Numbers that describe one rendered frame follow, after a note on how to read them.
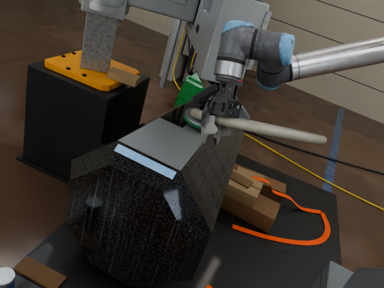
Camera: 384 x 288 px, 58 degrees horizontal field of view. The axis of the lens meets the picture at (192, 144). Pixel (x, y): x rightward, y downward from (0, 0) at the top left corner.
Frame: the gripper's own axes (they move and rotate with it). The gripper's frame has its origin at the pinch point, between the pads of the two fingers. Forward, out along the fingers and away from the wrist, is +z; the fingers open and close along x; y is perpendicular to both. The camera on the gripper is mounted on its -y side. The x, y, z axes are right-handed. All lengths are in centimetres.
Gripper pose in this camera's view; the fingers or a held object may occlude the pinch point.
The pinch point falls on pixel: (209, 140)
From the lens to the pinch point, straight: 111.4
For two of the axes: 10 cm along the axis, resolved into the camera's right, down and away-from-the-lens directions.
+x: 7.1, 0.6, 7.0
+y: 6.7, 2.2, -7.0
